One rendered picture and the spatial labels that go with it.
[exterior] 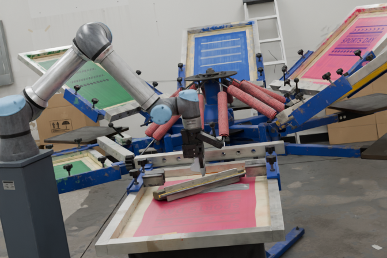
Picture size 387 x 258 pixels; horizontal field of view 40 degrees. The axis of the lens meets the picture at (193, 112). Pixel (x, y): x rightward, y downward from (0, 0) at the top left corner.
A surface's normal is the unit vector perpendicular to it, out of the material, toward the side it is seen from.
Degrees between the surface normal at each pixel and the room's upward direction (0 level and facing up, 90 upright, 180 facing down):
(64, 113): 89
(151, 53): 90
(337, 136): 75
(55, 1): 90
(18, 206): 90
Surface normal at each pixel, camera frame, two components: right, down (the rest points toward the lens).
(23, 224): -0.44, 0.22
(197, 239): -0.11, 0.19
